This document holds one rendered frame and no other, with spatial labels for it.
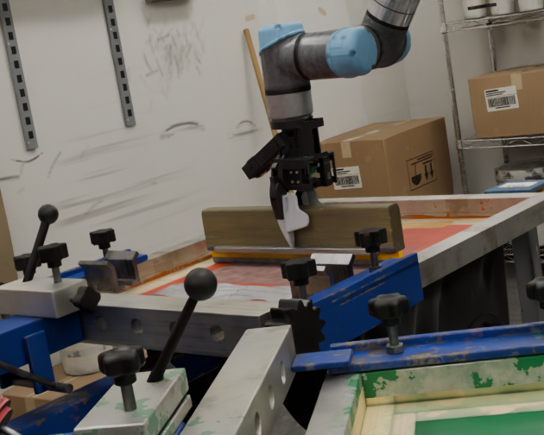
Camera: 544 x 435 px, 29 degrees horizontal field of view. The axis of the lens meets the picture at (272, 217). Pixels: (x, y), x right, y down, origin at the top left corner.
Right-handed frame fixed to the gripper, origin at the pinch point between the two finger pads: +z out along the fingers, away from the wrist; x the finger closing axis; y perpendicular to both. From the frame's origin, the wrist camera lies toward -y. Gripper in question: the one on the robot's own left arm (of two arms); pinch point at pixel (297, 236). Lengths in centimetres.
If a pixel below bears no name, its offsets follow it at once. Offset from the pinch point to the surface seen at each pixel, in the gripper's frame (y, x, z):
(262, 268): -5.7, -3.5, 5.0
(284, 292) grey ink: 10.3, -17.1, 3.9
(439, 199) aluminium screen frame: 8.6, 32.1, 0.8
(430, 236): 14.4, 18.4, 4.2
